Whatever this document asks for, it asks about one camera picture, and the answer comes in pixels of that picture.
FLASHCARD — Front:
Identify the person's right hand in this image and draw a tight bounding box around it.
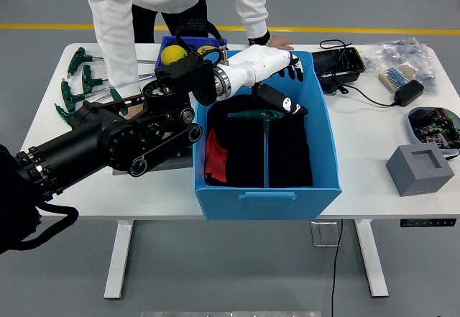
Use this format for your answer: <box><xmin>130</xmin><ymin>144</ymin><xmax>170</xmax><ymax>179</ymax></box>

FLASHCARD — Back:
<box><xmin>125</xmin><ymin>103</ymin><xmax>145</xmax><ymax>119</ymax></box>

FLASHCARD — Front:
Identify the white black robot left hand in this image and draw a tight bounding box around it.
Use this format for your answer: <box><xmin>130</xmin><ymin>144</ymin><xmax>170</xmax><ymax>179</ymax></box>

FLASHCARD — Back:
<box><xmin>221</xmin><ymin>45</ymin><xmax>310</xmax><ymax>116</ymax></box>

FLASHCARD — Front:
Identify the person's left hand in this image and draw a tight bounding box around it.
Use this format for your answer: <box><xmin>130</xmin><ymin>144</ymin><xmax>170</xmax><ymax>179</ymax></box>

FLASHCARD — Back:
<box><xmin>267</xmin><ymin>35</ymin><xmax>295</xmax><ymax>51</ymax></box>

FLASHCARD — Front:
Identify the small green T-handle hex key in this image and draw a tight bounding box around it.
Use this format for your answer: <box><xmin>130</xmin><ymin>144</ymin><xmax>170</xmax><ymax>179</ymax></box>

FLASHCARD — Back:
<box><xmin>109</xmin><ymin>86</ymin><xmax>129</xmax><ymax>116</ymax></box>

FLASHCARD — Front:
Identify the large green T-handle hex key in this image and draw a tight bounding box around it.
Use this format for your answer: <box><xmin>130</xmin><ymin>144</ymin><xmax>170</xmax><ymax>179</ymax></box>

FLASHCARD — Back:
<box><xmin>227</xmin><ymin>109</ymin><xmax>286</xmax><ymax>189</ymax></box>

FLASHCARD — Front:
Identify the light blue plastic storage box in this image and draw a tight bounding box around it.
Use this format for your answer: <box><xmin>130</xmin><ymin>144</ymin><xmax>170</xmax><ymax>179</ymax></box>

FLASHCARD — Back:
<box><xmin>193</xmin><ymin>50</ymin><xmax>343</xmax><ymax>222</ymax></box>

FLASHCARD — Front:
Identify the metal floor socket box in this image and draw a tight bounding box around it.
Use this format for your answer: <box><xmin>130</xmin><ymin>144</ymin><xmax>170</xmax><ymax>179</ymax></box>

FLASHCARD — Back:
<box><xmin>310</xmin><ymin>221</ymin><xmax>341</xmax><ymax>248</ymax></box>

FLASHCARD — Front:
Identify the black wristband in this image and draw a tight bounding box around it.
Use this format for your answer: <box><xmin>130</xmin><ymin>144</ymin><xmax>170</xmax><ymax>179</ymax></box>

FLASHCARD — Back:
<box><xmin>247</xmin><ymin>29</ymin><xmax>272</xmax><ymax>47</ymax></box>

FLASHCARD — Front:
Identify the black plastic tray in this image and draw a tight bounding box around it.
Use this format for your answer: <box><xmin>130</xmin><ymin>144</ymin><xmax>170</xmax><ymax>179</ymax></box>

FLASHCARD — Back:
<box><xmin>310</xmin><ymin>47</ymin><xmax>367</xmax><ymax>94</ymax></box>

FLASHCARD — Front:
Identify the yellow lemon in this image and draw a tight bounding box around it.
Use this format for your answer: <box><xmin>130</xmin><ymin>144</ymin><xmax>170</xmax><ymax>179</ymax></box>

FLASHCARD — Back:
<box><xmin>160</xmin><ymin>45</ymin><xmax>188</xmax><ymax>66</ymax></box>

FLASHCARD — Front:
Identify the small dark blue bin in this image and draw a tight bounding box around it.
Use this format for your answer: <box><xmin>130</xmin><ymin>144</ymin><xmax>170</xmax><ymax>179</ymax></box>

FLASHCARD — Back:
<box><xmin>155</xmin><ymin>35</ymin><xmax>229</xmax><ymax>67</ymax></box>

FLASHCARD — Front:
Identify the black cloth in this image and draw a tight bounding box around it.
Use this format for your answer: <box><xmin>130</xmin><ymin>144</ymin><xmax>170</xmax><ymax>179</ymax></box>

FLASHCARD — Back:
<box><xmin>205</xmin><ymin>93</ymin><xmax>313</xmax><ymax>188</ymax></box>

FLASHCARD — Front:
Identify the red cloth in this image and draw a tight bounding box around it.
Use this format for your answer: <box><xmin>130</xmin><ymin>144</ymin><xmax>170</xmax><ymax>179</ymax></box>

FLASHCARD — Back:
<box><xmin>203</xmin><ymin>126</ymin><xmax>229</xmax><ymax>183</ymax></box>

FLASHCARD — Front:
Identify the clear bag of blue components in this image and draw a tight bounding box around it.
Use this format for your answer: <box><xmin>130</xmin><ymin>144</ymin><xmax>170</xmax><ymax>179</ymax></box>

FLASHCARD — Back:
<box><xmin>365</xmin><ymin>37</ymin><xmax>438</xmax><ymax>97</ymax></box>

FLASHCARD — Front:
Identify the taped resistor strip bundle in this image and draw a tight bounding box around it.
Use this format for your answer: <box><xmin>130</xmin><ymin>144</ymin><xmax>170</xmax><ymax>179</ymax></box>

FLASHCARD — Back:
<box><xmin>378</xmin><ymin>64</ymin><xmax>420</xmax><ymax>92</ymax></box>

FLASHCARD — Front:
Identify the black power adapter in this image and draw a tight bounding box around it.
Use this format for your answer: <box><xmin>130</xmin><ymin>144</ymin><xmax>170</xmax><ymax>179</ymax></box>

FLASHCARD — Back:
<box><xmin>394</xmin><ymin>79</ymin><xmax>426</xmax><ymax>108</ymax></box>

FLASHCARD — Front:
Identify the white table leg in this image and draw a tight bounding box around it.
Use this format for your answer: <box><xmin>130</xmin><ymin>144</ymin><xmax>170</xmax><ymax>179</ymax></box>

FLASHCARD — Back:
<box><xmin>103</xmin><ymin>219</ymin><xmax>134</xmax><ymax>300</ymax></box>
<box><xmin>354</xmin><ymin>219</ymin><xmax>390</xmax><ymax>299</ymax></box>

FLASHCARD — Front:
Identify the pale blue dish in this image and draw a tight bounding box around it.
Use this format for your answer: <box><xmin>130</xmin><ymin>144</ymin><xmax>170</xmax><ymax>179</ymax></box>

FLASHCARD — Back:
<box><xmin>407</xmin><ymin>106</ymin><xmax>460</xmax><ymax>159</ymax></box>

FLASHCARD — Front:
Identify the pile of electronic parts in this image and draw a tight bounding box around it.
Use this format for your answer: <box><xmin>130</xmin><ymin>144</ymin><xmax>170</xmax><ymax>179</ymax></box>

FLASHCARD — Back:
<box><xmin>410</xmin><ymin>107</ymin><xmax>460</xmax><ymax>152</ymax></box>

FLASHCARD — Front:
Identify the grey foam block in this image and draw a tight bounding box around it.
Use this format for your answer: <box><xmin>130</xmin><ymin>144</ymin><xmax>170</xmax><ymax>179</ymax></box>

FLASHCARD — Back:
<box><xmin>385</xmin><ymin>143</ymin><xmax>456</xmax><ymax>198</ymax></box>

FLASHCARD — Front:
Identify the black table control panel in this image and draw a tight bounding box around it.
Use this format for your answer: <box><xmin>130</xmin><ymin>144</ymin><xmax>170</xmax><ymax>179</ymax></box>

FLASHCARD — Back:
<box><xmin>400</xmin><ymin>218</ymin><xmax>457</xmax><ymax>229</ymax></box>

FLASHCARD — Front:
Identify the black adapter cable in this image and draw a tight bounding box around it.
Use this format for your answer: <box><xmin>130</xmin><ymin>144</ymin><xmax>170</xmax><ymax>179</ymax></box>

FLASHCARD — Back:
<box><xmin>318</xmin><ymin>39</ymin><xmax>398</xmax><ymax>109</ymax></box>

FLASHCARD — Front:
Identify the black hanging power cable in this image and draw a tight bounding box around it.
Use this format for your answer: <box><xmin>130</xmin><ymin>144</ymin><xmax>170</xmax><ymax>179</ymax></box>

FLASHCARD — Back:
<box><xmin>330</xmin><ymin>219</ymin><xmax>345</xmax><ymax>317</ymax></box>

